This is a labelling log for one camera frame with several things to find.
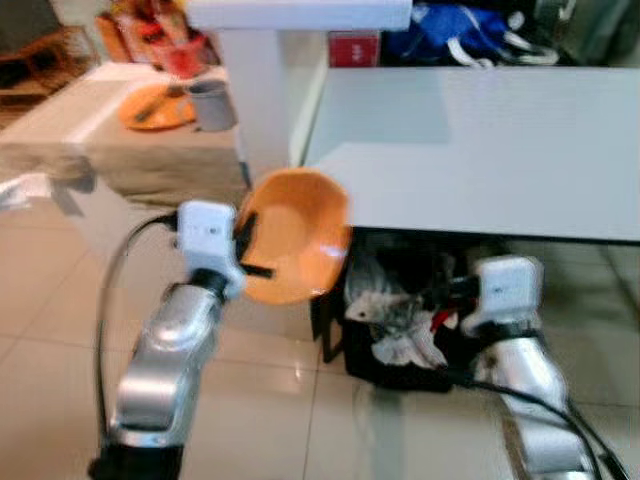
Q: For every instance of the orange food boxes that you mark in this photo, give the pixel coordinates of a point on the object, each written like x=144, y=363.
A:
x=122, y=35

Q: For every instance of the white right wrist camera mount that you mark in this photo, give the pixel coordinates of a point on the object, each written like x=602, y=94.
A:
x=505, y=292

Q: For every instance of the crumpled white waste paper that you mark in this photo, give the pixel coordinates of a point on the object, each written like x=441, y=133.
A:
x=395, y=325

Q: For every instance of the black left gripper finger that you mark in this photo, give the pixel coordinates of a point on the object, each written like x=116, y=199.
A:
x=258, y=270

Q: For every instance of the blue bag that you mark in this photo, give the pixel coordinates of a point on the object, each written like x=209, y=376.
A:
x=440, y=35

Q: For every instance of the red plastic container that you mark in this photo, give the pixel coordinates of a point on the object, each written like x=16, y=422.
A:
x=180, y=58

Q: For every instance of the dark cutlery piece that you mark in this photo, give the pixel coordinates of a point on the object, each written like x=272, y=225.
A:
x=158, y=105

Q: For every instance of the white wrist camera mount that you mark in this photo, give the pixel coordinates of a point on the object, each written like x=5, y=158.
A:
x=208, y=240
x=505, y=292

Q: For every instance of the orange plastic plate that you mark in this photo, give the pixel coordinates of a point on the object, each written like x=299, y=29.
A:
x=155, y=112

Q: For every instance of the black waste bin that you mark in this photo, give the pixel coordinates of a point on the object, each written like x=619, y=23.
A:
x=400, y=375

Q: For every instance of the red box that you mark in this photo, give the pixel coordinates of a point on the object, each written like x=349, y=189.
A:
x=353, y=48

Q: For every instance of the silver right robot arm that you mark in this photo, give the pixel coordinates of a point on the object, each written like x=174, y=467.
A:
x=530, y=390

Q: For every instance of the orange plastic bowl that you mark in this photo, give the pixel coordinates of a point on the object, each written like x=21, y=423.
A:
x=300, y=235

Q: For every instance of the white table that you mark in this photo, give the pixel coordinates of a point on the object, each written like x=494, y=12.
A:
x=480, y=150

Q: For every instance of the white counter cabinet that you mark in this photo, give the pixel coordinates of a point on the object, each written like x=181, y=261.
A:
x=60, y=105

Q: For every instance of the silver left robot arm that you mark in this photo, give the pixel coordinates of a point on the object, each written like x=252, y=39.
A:
x=165, y=360

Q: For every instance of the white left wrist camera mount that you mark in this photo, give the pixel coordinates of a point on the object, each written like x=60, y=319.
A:
x=208, y=240

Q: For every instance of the grey cup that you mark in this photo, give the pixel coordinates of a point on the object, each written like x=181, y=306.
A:
x=212, y=108

